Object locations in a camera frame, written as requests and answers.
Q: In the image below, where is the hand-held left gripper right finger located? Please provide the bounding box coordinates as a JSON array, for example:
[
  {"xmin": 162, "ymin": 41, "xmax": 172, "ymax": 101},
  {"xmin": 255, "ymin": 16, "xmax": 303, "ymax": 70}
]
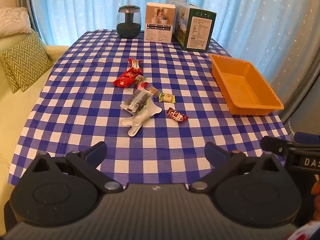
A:
[{"xmin": 187, "ymin": 142, "xmax": 285, "ymax": 195}]

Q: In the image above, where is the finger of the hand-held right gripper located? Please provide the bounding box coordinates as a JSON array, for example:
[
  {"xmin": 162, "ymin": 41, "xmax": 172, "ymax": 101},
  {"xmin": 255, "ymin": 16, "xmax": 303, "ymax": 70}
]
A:
[
  {"xmin": 294, "ymin": 132, "xmax": 320, "ymax": 146},
  {"xmin": 261, "ymin": 135, "xmax": 292, "ymax": 167}
]

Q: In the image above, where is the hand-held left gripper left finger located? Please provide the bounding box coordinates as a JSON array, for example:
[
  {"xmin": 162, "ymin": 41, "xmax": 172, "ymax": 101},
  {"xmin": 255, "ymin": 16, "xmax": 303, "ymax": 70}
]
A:
[{"xmin": 31, "ymin": 141, "xmax": 126, "ymax": 195}]

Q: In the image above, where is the dark red snack packet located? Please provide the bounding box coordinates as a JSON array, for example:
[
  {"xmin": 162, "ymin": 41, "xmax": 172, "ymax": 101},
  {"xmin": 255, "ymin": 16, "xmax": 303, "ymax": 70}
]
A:
[{"xmin": 166, "ymin": 107, "xmax": 189, "ymax": 124}]

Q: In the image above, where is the white snack packet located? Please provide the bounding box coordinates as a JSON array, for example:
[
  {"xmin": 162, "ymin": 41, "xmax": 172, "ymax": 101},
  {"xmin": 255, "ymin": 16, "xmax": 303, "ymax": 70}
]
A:
[{"xmin": 118, "ymin": 97, "xmax": 163, "ymax": 138}]

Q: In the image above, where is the orange plastic tray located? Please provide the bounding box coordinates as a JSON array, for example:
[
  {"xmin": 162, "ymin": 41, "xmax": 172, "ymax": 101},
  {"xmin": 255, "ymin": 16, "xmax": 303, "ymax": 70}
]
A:
[{"xmin": 208, "ymin": 53, "xmax": 285, "ymax": 116}]

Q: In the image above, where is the dark bar clear packet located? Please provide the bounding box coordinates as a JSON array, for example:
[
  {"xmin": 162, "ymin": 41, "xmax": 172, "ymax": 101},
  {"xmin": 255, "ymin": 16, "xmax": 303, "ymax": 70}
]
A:
[{"xmin": 120, "ymin": 88, "xmax": 153, "ymax": 113}]

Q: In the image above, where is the green yellow snack packet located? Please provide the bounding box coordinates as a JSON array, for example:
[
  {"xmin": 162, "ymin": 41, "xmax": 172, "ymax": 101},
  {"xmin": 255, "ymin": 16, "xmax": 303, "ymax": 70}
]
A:
[{"xmin": 158, "ymin": 92, "xmax": 176, "ymax": 104}]

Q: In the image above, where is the small red snack packet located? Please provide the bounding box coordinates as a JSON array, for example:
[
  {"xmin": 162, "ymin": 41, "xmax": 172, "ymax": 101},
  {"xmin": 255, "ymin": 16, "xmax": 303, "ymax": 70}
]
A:
[{"xmin": 113, "ymin": 77, "xmax": 136, "ymax": 88}]

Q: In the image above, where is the brown candy clear wrapper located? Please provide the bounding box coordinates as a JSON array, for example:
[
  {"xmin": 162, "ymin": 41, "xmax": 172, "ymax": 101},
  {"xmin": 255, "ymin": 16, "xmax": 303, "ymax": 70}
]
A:
[{"xmin": 147, "ymin": 85, "xmax": 159, "ymax": 98}]

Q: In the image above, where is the long red twist candy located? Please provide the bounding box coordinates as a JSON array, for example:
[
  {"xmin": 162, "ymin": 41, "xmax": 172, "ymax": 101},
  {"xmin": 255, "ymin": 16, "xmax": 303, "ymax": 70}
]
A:
[{"xmin": 127, "ymin": 58, "xmax": 143, "ymax": 74}]

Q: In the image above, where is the person's right hand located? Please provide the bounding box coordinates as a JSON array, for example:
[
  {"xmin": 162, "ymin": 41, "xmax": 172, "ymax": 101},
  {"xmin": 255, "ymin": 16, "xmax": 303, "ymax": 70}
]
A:
[{"xmin": 311, "ymin": 179, "xmax": 320, "ymax": 206}]

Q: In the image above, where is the grey lace-trimmed cover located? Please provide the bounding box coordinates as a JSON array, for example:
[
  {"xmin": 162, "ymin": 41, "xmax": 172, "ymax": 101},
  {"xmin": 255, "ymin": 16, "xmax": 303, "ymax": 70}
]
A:
[{"xmin": 285, "ymin": 87, "xmax": 320, "ymax": 137}]

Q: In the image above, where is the blue white checkered tablecloth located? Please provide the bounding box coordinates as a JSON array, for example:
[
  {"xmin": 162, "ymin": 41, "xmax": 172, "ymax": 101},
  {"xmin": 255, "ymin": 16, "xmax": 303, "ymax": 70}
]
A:
[{"xmin": 7, "ymin": 29, "xmax": 293, "ymax": 191}]

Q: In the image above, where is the red white patterned clothing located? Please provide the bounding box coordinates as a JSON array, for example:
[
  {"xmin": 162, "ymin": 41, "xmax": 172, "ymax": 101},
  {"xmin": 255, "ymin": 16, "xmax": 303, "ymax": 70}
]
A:
[{"xmin": 285, "ymin": 221, "xmax": 320, "ymax": 240}]

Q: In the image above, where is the pale yellow sofa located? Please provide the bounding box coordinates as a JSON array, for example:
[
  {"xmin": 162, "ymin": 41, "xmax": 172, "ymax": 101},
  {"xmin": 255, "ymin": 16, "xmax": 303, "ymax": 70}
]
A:
[{"xmin": 0, "ymin": 27, "xmax": 73, "ymax": 232}]

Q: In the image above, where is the grey starry curtain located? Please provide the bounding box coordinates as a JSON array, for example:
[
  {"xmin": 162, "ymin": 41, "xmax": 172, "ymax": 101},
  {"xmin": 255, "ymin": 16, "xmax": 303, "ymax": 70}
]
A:
[{"xmin": 259, "ymin": 0, "xmax": 320, "ymax": 133}]

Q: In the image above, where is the green chevron pillow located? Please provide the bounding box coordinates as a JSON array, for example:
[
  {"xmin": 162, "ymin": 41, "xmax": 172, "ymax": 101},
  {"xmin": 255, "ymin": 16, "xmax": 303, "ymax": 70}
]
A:
[{"xmin": 0, "ymin": 33, "xmax": 54, "ymax": 94}]

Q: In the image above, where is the green cardboard box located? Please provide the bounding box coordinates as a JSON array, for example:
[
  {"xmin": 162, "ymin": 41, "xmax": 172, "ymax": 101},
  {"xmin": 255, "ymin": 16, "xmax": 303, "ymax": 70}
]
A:
[{"xmin": 173, "ymin": 1, "xmax": 218, "ymax": 53}]

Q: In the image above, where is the dark glass humidifier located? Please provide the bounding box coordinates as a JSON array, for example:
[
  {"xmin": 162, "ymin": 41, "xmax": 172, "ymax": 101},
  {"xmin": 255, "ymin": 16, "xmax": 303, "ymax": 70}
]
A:
[{"xmin": 117, "ymin": 5, "xmax": 142, "ymax": 39}]

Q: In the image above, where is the white cardboard box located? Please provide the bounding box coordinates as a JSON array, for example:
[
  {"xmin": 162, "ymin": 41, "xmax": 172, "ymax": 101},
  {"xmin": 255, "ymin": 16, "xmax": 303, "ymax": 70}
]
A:
[{"xmin": 143, "ymin": 2, "xmax": 177, "ymax": 44}]

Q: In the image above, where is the blue starry curtain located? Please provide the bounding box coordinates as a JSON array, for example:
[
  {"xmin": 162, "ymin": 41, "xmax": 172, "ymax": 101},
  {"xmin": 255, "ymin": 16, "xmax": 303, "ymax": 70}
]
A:
[{"xmin": 29, "ymin": 0, "xmax": 275, "ymax": 67}]

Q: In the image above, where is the white marbled pillow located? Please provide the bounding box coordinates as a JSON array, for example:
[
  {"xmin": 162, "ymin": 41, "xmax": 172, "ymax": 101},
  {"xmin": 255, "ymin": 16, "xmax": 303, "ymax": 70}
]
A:
[{"xmin": 0, "ymin": 7, "xmax": 32, "ymax": 39}]

